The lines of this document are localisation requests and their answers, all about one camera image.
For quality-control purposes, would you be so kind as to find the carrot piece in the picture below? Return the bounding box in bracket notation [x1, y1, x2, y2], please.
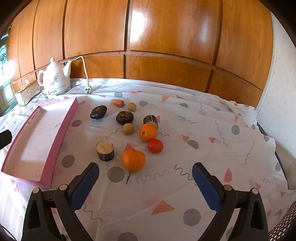
[111, 99, 127, 108]

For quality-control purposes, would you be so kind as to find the large orange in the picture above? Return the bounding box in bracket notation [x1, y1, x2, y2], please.
[121, 149, 146, 172]

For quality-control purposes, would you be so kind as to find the woven chair seat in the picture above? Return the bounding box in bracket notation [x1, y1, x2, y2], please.
[269, 200, 296, 241]

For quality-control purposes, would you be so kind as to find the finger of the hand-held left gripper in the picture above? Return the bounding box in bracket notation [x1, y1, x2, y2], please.
[0, 130, 12, 150]

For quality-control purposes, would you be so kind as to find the red tomato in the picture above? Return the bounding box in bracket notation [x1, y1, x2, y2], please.
[148, 138, 164, 153]

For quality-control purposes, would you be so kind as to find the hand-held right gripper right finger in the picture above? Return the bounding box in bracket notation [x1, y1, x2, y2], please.
[192, 162, 270, 241]

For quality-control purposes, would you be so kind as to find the white patterned tablecloth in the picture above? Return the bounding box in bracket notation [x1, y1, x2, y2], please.
[0, 77, 290, 241]

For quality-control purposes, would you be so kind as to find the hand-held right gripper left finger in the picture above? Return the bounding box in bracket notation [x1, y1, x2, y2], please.
[21, 162, 100, 241]

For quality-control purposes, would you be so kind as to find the wooden panelled cabinet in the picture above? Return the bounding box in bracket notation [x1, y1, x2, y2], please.
[7, 0, 274, 108]

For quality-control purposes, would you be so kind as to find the large tan longan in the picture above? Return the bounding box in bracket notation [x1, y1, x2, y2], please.
[122, 123, 135, 135]

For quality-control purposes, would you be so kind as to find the dark framed window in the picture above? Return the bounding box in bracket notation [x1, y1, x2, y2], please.
[0, 32, 16, 116]

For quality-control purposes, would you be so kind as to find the white power cable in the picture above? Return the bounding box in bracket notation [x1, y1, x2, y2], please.
[60, 56, 91, 88]

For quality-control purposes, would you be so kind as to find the pink cardboard box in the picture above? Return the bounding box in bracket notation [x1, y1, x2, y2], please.
[1, 97, 79, 188]

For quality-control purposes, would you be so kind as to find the white ceramic kettle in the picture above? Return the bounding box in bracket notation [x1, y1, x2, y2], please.
[37, 57, 73, 100]

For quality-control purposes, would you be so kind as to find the patterned tissue box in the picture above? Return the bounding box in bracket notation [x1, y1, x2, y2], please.
[14, 79, 41, 106]

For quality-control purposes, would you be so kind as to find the small orange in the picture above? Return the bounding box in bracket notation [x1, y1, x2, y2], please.
[138, 123, 158, 142]

